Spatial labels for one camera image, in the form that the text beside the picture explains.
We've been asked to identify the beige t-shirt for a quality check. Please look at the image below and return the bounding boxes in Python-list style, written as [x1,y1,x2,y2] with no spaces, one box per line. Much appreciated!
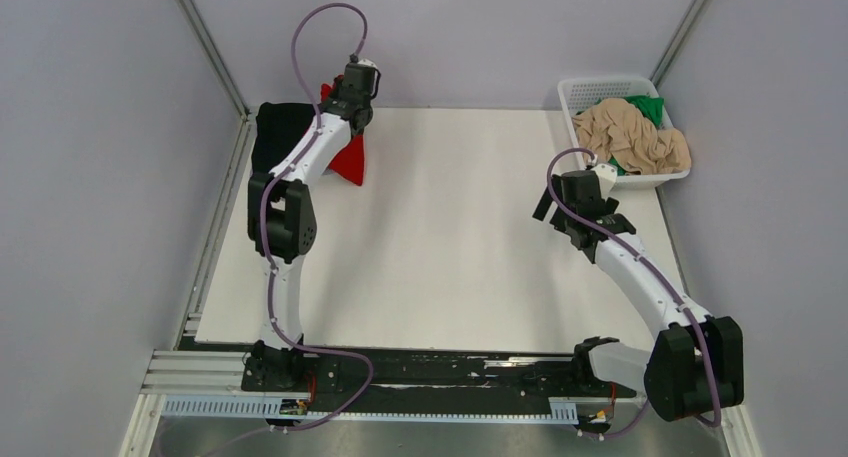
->
[572,98,692,175]

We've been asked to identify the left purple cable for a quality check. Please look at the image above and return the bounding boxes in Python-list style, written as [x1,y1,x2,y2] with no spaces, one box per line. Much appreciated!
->
[258,3,374,435]

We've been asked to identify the aluminium frame post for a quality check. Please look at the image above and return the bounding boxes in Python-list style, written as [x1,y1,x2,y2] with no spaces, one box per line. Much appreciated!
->
[649,0,712,88]
[175,0,250,120]

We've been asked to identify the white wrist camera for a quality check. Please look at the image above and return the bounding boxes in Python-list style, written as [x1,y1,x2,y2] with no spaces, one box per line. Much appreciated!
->
[590,163,618,198]
[350,55,377,68]

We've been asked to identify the folded black t-shirt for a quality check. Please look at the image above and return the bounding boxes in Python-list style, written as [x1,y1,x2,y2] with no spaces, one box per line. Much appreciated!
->
[251,102,315,173]

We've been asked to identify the left aluminium frame post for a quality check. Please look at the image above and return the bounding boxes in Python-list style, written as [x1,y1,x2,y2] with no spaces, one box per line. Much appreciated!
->
[175,0,250,120]

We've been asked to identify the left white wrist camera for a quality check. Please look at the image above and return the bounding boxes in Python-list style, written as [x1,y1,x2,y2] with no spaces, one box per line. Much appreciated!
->
[350,55,377,68]

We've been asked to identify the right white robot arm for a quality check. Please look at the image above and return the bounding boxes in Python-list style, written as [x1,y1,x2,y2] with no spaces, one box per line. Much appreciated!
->
[533,168,745,421]

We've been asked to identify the right aluminium frame post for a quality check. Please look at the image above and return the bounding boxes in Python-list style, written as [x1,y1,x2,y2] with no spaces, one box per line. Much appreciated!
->
[649,0,712,88]

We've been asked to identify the red t-shirt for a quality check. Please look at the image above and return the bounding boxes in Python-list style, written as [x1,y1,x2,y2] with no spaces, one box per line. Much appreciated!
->
[319,76,368,188]

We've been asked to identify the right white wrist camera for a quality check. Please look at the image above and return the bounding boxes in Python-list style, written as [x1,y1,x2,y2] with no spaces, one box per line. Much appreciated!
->
[590,163,618,198]

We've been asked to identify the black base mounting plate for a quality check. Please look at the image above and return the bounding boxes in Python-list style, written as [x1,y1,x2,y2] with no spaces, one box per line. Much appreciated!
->
[240,341,636,414]

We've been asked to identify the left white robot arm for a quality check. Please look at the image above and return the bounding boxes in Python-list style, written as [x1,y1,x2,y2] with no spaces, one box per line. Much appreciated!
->
[242,58,381,392]

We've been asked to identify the white slotted cable duct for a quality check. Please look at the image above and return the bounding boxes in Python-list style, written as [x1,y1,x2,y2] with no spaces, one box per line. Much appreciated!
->
[160,395,579,425]

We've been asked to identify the green t-shirt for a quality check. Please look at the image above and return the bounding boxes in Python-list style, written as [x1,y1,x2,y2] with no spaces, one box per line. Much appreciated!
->
[593,95,670,176]

